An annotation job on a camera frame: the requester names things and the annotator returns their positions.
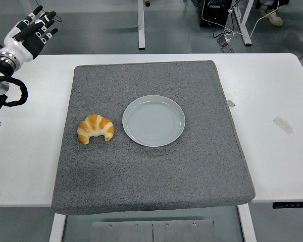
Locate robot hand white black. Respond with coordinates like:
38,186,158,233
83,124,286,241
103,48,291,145
2,5,59,62

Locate croissant bread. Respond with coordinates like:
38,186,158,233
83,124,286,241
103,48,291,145
77,113,115,145

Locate grey round plate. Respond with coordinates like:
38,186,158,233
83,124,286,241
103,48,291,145
122,95,186,148

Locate grey metal plate with screws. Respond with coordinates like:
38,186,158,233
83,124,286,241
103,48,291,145
91,219,216,242

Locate white background table leg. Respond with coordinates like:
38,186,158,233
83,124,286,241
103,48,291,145
137,0,145,50
233,0,255,46

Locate grey speckled mat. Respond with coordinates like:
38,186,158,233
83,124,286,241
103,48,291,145
50,59,256,216

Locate black box device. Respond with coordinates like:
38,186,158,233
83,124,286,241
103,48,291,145
199,0,230,29

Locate grey floor socket cover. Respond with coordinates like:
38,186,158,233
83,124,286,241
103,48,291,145
217,35,235,54

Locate person's foot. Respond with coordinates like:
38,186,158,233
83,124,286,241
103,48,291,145
262,5,284,27

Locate large clear tape piece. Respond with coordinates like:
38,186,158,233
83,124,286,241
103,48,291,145
272,116,294,135

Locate black table control panel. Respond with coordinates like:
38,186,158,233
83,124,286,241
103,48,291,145
272,201,303,209

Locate white cable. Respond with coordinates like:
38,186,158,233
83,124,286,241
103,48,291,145
201,0,280,41

